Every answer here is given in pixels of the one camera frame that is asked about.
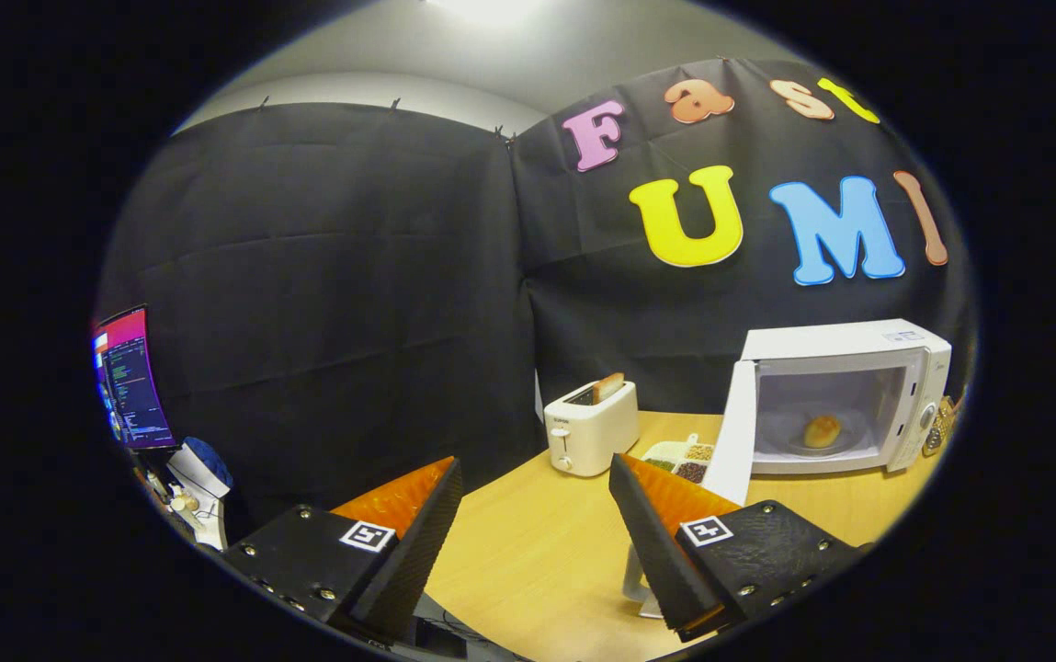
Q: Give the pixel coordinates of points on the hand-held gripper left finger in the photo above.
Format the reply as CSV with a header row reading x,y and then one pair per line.
x,y
408,570

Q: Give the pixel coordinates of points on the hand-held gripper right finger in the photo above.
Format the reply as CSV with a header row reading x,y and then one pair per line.
x,y
661,561

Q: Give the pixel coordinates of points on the golden bread bun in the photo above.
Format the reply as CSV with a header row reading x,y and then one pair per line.
x,y
822,432

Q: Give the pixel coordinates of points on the white microwave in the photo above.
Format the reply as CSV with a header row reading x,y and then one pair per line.
x,y
840,345

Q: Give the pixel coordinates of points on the glass microwave turntable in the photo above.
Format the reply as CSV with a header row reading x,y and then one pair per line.
x,y
799,449

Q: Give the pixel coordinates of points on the small white stand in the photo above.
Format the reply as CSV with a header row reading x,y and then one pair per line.
x,y
636,575

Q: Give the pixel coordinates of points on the white divided bean dish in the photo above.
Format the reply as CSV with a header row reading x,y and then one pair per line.
x,y
688,471

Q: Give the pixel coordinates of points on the white toaster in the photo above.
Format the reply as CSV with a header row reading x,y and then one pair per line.
x,y
592,432

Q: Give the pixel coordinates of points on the toast slice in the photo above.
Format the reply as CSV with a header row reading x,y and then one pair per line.
x,y
608,388

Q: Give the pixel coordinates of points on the computer monitor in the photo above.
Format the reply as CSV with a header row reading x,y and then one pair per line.
x,y
132,377

